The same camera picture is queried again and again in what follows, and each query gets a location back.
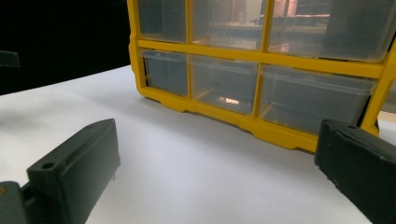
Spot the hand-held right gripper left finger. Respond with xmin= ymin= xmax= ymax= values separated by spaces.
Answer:
xmin=26 ymin=119 xmax=121 ymax=224

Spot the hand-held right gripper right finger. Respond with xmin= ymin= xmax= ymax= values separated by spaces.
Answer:
xmin=314 ymin=119 xmax=396 ymax=224

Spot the yellow black organizer cabinet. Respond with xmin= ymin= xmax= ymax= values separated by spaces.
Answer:
xmin=125 ymin=0 xmax=396 ymax=153

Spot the single clear plastic drawer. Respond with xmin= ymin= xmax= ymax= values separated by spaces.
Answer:
xmin=141 ymin=49 xmax=190 ymax=98

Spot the group of clear drawers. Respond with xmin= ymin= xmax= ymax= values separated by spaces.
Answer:
xmin=136 ymin=0 xmax=396 ymax=136

